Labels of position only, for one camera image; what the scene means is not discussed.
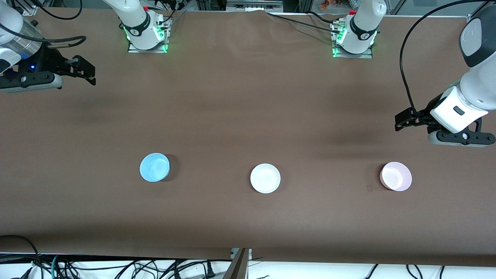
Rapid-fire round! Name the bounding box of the orange background item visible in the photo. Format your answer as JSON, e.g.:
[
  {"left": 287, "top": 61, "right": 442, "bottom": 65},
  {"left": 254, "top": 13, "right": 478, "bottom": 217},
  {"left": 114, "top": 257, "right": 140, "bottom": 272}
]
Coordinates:
[{"left": 320, "top": 0, "right": 350, "bottom": 10}]

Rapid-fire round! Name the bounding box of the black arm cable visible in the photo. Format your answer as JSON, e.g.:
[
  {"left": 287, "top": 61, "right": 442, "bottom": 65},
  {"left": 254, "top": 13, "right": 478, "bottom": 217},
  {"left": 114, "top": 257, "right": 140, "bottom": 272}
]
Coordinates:
[
  {"left": 0, "top": 0, "right": 86, "bottom": 49},
  {"left": 399, "top": 0, "right": 496, "bottom": 124}
]

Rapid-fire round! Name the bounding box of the silver aluminium frame bar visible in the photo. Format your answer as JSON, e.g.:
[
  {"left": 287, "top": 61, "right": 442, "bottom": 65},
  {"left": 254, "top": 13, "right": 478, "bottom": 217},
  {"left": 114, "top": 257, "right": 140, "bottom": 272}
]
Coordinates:
[{"left": 227, "top": 0, "right": 283, "bottom": 10}]

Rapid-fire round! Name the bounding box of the grey metal pole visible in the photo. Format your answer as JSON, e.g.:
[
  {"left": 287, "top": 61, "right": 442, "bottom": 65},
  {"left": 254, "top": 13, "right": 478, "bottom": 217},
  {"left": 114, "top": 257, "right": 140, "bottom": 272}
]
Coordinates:
[{"left": 223, "top": 248, "right": 252, "bottom": 279}]

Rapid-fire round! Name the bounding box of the blue plastic bowl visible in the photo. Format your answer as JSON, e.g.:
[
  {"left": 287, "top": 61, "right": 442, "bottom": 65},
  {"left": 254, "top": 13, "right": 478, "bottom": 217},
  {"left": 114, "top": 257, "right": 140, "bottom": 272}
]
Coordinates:
[{"left": 139, "top": 153, "right": 171, "bottom": 183}]

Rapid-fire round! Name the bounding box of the pink plastic bowl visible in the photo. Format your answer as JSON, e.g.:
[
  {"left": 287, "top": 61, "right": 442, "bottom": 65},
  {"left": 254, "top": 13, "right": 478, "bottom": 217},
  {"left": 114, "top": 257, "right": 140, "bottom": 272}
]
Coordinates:
[{"left": 380, "top": 162, "right": 412, "bottom": 191}]

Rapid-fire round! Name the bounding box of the white plastic bowl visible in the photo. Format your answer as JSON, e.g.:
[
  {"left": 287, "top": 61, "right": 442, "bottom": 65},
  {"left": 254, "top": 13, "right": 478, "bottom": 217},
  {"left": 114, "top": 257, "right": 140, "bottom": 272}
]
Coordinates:
[{"left": 250, "top": 163, "right": 281, "bottom": 194}]

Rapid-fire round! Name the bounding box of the black base cable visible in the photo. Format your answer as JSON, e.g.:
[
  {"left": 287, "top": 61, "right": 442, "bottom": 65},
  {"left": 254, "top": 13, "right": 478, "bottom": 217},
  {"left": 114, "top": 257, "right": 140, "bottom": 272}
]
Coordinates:
[{"left": 267, "top": 12, "right": 338, "bottom": 31}]

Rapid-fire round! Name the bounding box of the black looped floor cable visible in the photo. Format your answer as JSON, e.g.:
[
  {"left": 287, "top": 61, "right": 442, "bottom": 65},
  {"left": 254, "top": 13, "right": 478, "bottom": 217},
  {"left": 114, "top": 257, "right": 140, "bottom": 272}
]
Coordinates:
[{"left": 0, "top": 234, "right": 41, "bottom": 279}]

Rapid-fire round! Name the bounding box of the brown table cover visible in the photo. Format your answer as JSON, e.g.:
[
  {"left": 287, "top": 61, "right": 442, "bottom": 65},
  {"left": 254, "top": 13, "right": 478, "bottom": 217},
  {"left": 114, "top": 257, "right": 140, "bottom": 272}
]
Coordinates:
[{"left": 0, "top": 8, "right": 496, "bottom": 268}]

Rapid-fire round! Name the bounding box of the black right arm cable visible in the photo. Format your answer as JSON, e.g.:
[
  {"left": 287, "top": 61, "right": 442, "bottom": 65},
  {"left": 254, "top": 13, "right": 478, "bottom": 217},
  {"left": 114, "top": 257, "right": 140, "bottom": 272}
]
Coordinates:
[{"left": 0, "top": 0, "right": 86, "bottom": 49}]

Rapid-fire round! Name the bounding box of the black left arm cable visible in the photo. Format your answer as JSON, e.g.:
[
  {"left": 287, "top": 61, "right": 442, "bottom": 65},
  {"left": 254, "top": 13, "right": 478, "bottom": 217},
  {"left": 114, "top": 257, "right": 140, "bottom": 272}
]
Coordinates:
[{"left": 399, "top": 0, "right": 496, "bottom": 124}]

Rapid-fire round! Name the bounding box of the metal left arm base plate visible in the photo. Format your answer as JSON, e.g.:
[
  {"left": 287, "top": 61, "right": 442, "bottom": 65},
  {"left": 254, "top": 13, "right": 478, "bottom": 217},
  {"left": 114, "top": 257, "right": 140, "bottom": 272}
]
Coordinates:
[{"left": 332, "top": 21, "right": 374, "bottom": 59}]

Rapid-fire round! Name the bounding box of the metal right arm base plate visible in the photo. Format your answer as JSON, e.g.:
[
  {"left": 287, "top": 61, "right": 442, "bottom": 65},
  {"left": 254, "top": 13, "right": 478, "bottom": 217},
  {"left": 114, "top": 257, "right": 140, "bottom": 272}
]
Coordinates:
[{"left": 127, "top": 17, "right": 170, "bottom": 54}]

